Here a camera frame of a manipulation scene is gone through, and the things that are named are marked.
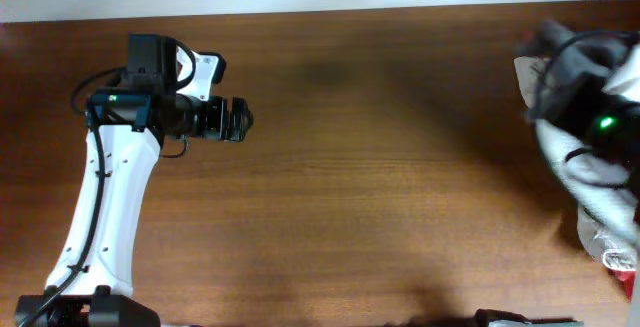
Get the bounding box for grey cotton shorts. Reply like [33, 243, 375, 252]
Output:
[515, 20, 635, 120]

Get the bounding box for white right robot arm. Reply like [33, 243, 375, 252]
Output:
[514, 36, 639, 273]

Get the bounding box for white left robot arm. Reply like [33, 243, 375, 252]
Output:
[14, 34, 254, 327]

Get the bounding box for beige cloth garment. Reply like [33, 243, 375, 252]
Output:
[513, 55, 640, 271]

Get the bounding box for red cloth garment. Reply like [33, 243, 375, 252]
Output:
[608, 269, 635, 300]

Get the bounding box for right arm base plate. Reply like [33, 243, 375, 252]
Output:
[472, 309, 585, 327]

